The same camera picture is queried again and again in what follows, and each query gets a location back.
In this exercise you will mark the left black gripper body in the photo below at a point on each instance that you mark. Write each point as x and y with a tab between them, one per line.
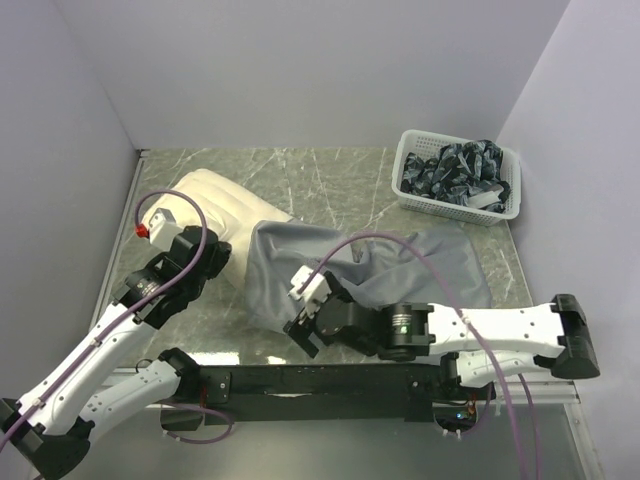
220	258

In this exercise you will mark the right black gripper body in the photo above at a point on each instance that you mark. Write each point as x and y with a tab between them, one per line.
301	329

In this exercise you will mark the grey pillowcase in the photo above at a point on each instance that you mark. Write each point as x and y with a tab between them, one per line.
378	273

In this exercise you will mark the cream white pillow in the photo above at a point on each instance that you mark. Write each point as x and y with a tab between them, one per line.
230	211

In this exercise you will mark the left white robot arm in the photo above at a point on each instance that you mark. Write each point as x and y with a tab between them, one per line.
54	424

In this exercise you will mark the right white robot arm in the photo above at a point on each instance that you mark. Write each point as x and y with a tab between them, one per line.
476	346

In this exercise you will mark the black base bar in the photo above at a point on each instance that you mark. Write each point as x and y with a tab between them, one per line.
409	391

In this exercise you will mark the white plastic basket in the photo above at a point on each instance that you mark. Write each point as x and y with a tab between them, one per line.
427	144

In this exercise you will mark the dark patterned cloth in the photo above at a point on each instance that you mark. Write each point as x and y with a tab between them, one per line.
463	174

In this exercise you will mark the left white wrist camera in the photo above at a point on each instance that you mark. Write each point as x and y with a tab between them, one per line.
161	229

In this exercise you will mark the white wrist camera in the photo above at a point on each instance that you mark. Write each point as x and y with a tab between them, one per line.
161	229
309	288

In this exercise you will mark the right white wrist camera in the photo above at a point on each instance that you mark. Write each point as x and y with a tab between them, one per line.
309	288

